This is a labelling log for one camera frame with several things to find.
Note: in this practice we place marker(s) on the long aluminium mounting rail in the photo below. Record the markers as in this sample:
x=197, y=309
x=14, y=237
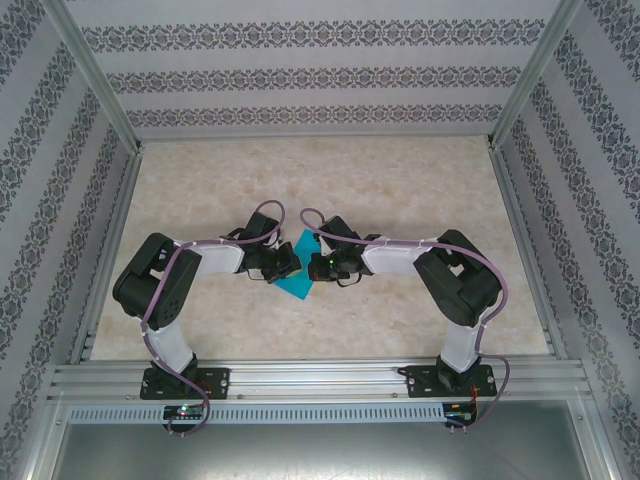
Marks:
x=310, y=380

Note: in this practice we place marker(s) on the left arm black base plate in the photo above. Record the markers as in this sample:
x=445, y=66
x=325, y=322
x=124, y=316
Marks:
x=217, y=382

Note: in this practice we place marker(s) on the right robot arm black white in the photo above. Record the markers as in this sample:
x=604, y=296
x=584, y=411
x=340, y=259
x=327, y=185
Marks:
x=460, y=285

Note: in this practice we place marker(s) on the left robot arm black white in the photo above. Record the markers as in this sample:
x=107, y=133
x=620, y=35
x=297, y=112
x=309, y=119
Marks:
x=150, y=290

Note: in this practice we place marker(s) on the blue square paper sheet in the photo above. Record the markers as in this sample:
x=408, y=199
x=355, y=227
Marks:
x=299, y=290

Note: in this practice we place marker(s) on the grey metal sheet panel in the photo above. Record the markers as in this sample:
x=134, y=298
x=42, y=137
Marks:
x=320, y=450

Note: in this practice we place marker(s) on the aluminium frame post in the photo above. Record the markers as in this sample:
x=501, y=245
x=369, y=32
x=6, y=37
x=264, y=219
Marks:
x=535, y=75
x=95, y=75

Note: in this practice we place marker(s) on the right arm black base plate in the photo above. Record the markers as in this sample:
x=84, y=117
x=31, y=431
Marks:
x=417, y=382

